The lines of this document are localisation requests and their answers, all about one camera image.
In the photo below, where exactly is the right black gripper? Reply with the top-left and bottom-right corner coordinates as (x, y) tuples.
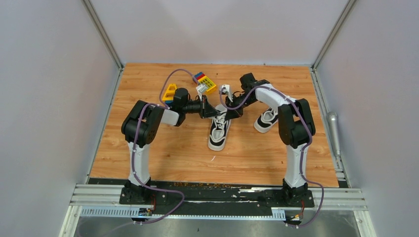
(226, 93), (257, 120)

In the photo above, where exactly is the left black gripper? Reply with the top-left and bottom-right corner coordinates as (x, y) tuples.
(182, 95), (220, 119)

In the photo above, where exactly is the black white sneaker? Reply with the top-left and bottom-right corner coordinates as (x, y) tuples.
(253, 107), (278, 133)

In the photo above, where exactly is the white shoe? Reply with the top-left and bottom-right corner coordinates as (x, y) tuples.
(208, 104), (232, 151)

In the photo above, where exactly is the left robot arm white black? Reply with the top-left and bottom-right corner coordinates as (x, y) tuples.
(121, 88), (220, 204)

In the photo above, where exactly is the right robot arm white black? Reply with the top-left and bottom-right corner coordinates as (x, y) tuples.
(219, 73), (316, 206)

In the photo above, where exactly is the yellow triangle toy block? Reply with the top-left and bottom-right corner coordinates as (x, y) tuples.
(162, 83), (177, 104)

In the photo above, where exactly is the colourful toy block stack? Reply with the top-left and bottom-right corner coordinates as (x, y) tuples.
(194, 72), (217, 95)

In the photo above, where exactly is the grey metal cylinder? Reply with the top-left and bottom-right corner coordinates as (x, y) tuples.
(327, 112), (341, 157)

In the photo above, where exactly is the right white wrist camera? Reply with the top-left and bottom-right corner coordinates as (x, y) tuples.
(219, 84), (233, 102)

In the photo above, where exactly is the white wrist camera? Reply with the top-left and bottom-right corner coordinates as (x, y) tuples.
(219, 84), (233, 102)
(196, 83), (208, 100)

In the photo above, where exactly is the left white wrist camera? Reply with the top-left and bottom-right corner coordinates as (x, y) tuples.
(196, 83), (208, 100)

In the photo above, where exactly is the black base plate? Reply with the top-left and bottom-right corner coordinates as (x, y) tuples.
(88, 178), (315, 216)

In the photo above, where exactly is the aluminium frame rail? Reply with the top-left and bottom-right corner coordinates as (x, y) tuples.
(69, 184), (131, 207)

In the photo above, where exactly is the white slotted cable duct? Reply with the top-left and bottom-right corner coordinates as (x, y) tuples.
(80, 206), (286, 220)

